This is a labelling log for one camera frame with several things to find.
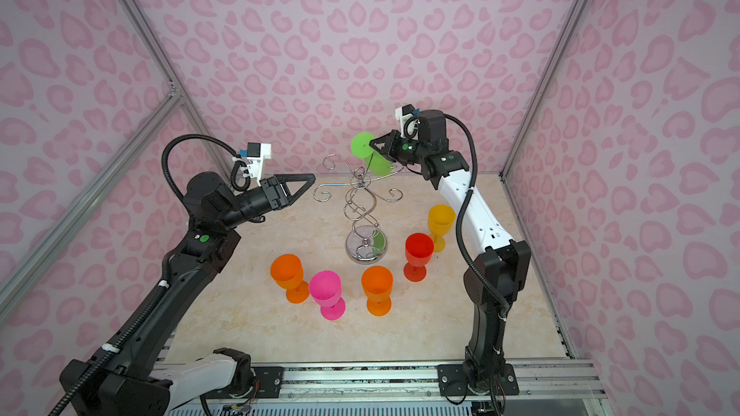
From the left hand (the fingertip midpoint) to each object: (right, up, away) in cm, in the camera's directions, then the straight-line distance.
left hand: (313, 177), depth 59 cm
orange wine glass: (+13, -27, +19) cm, 36 cm away
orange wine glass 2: (-12, -24, +20) cm, 34 cm away
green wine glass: (+12, +6, +21) cm, 25 cm away
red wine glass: (+25, -18, +21) cm, 37 cm away
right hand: (+12, +11, +15) cm, 22 cm away
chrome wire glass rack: (+9, -19, +38) cm, 44 cm away
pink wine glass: (-1, -30, +21) cm, 36 cm away
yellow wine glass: (+33, -11, +32) cm, 47 cm away
